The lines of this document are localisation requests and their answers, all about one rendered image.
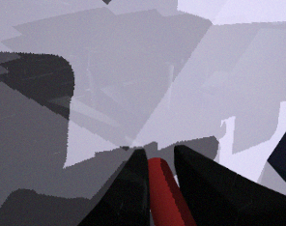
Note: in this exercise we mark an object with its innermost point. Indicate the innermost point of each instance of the red peg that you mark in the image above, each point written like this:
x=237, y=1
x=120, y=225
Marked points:
x=168, y=208

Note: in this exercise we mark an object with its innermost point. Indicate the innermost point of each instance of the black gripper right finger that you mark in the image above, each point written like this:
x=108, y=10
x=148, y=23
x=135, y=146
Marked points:
x=217, y=196

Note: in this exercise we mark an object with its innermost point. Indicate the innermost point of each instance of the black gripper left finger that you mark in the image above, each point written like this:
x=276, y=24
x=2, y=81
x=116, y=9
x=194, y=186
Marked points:
x=128, y=201

